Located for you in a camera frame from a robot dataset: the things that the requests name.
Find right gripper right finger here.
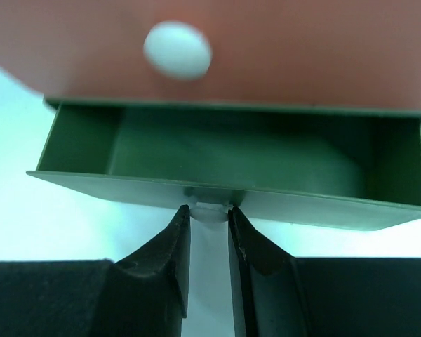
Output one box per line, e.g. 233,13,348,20
228,208,421,336

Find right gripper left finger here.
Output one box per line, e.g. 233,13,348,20
0,205,191,336

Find green drawer box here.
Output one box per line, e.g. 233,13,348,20
31,99,421,231

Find orange drawer box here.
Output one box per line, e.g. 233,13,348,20
0,1,421,112

